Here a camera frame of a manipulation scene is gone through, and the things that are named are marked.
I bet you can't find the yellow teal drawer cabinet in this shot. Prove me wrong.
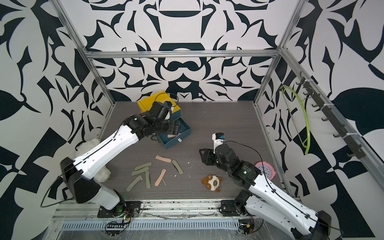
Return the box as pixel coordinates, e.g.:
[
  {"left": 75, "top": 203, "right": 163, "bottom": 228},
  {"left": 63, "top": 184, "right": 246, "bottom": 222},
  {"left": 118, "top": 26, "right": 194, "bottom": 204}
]
[{"left": 138, "top": 91, "right": 182, "bottom": 120}]

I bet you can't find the pink folding knife top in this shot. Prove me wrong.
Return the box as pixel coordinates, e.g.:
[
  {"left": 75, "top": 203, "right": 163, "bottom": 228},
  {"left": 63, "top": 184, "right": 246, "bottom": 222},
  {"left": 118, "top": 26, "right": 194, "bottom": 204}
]
[{"left": 155, "top": 155, "right": 172, "bottom": 163}]

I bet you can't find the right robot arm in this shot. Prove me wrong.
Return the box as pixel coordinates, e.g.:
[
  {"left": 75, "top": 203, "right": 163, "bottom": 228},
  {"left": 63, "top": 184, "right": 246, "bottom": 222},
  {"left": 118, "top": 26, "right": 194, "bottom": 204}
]
[{"left": 199, "top": 144, "right": 332, "bottom": 240}]

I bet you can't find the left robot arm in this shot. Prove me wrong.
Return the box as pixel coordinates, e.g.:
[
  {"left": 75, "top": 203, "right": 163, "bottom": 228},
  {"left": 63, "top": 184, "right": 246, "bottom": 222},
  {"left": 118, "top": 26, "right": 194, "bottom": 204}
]
[{"left": 60, "top": 101, "right": 177, "bottom": 216}]

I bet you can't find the brown white plush toy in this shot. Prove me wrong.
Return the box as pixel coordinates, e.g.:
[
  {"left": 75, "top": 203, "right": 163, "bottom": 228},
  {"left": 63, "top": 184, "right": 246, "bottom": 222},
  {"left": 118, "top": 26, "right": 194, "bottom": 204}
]
[{"left": 202, "top": 175, "right": 223, "bottom": 193}]

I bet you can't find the pink alarm clock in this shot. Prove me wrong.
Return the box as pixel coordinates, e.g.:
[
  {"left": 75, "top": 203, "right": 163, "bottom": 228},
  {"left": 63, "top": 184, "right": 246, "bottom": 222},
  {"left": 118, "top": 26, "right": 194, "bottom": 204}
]
[{"left": 255, "top": 161, "right": 276, "bottom": 180}]

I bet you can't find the olive folding knife right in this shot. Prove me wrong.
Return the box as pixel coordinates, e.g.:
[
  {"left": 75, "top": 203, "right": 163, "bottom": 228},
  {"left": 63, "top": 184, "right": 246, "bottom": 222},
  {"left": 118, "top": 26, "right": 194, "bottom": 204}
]
[{"left": 172, "top": 160, "right": 184, "bottom": 175}]

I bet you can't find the olive folding knife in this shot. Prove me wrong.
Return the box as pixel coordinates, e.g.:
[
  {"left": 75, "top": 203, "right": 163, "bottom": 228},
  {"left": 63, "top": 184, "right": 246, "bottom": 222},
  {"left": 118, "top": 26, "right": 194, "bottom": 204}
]
[
  {"left": 145, "top": 171, "right": 151, "bottom": 189},
  {"left": 131, "top": 167, "right": 150, "bottom": 176},
  {"left": 135, "top": 162, "right": 152, "bottom": 171},
  {"left": 172, "top": 160, "right": 184, "bottom": 175}
]

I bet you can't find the olive folding knife upper left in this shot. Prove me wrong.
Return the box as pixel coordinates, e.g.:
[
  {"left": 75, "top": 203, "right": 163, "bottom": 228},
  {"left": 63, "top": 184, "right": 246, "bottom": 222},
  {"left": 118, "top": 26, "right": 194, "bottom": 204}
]
[{"left": 135, "top": 162, "right": 152, "bottom": 171}]

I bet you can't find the olive folding knife middle left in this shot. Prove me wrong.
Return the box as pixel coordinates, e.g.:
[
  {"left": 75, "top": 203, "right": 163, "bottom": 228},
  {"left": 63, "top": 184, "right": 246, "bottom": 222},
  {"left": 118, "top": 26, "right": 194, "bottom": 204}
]
[{"left": 131, "top": 167, "right": 150, "bottom": 176}]

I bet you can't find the olive folding knife lowest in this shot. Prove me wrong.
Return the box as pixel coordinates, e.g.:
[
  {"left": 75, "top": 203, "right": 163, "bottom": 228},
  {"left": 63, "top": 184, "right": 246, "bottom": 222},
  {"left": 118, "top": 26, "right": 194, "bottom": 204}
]
[{"left": 126, "top": 175, "right": 143, "bottom": 192}]

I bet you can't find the olive folding knife centre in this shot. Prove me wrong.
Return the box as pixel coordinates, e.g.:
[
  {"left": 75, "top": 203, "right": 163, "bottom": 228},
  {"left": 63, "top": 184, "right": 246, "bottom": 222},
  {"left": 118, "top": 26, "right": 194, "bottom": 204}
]
[{"left": 145, "top": 171, "right": 151, "bottom": 189}]

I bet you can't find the white teddy bear pink shirt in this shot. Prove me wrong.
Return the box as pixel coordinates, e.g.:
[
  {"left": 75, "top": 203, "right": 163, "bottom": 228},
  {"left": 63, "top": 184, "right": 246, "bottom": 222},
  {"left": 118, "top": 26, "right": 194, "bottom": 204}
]
[{"left": 74, "top": 137, "right": 112, "bottom": 183}]

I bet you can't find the green hanging hoop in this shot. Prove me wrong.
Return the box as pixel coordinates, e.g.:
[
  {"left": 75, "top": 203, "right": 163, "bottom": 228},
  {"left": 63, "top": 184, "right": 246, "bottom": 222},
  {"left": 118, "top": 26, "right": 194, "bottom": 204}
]
[{"left": 280, "top": 85, "right": 312, "bottom": 156}]

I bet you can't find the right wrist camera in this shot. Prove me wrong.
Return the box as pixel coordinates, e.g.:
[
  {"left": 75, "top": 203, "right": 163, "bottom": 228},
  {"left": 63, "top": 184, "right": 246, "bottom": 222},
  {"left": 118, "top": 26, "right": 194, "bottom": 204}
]
[{"left": 212, "top": 133, "right": 226, "bottom": 153}]

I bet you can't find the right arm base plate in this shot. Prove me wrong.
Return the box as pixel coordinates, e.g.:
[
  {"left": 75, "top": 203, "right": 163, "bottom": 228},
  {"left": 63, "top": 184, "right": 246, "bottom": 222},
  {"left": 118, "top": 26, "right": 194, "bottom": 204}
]
[{"left": 219, "top": 200, "right": 249, "bottom": 217}]

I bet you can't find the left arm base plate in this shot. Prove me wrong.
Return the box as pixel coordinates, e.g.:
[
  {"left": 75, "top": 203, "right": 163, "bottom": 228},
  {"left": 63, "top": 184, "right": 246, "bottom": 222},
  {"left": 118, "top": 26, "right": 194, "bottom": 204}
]
[{"left": 97, "top": 201, "right": 142, "bottom": 218}]

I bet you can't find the black wall hook rack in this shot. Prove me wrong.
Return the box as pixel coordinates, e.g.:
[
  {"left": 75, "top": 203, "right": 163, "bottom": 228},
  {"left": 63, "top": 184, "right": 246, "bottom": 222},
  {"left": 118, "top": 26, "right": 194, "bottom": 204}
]
[{"left": 297, "top": 73, "right": 367, "bottom": 160}]

